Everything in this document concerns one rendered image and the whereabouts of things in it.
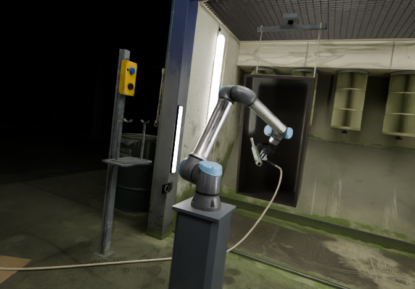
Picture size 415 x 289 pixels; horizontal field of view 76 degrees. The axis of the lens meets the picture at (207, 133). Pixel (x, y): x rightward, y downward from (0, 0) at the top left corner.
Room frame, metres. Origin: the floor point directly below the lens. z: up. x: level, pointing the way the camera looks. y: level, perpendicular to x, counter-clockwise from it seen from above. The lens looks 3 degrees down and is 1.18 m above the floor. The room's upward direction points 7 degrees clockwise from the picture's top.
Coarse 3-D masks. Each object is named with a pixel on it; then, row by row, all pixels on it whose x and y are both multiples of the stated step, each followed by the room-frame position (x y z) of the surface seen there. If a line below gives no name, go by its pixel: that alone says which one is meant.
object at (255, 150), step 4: (252, 140) 2.69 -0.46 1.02; (252, 144) 2.62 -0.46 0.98; (252, 148) 2.55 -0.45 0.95; (256, 148) 2.52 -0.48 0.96; (256, 152) 2.44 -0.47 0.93; (256, 156) 2.37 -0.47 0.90; (260, 156) 2.40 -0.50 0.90; (256, 160) 2.33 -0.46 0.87; (260, 160) 2.32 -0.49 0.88; (264, 160) 2.40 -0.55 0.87; (268, 160) 2.43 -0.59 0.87; (256, 164) 2.31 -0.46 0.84; (260, 164) 2.30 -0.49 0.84; (272, 164) 2.42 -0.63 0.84
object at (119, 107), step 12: (120, 60) 2.07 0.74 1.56; (120, 96) 2.05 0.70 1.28; (120, 108) 2.06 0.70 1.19; (120, 120) 2.08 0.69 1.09; (120, 132) 2.09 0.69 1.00; (108, 168) 2.07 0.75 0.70; (108, 180) 2.07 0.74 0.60; (108, 192) 2.06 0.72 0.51; (108, 204) 2.05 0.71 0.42; (108, 216) 2.05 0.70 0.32; (108, 228) 2.06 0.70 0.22; (108, 240) 2.08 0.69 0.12; (108, 252) 2.09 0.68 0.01
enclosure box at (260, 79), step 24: (264, 96) 2.76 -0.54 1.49; (288, 96) 2.66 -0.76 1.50; (312, 96) 2.46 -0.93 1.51; (288, 120) 2.69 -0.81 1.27; (240, 144) 2.58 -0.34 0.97; (288, 144) 2.73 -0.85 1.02; (240, 168) 2.73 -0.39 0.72; (264, 168) 2.88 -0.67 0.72; (288, 168) 2.77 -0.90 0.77; (240, 192) 2.66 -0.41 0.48; (264, 192) 2.73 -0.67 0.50; (288, 192) 2.76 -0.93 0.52
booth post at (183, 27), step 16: (176, 0) 2.47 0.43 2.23; (176, 16) 2.46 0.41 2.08; (192, 16) 2.50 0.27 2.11; (176, 32) 2.45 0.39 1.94; (192, 32) 2.53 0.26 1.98; (176, 48) 2.45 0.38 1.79; (192, 48) 2.56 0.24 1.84; (176, 64) 2.44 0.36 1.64; (176, 80) 2.43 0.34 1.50; (176, 96) 2.42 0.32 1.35; (160, 112) 2.49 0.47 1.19; (176, 112) 2.42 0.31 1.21; (160, 144) 2.47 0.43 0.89; (160, 160) 2.46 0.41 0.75; (160, 176) 2.45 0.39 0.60; (176, 176) 2.54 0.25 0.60; (160, 192) 2.45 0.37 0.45; (176, 192) 2.57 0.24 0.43; (160, 208) 2.44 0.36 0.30; (160, 224) 2.43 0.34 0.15
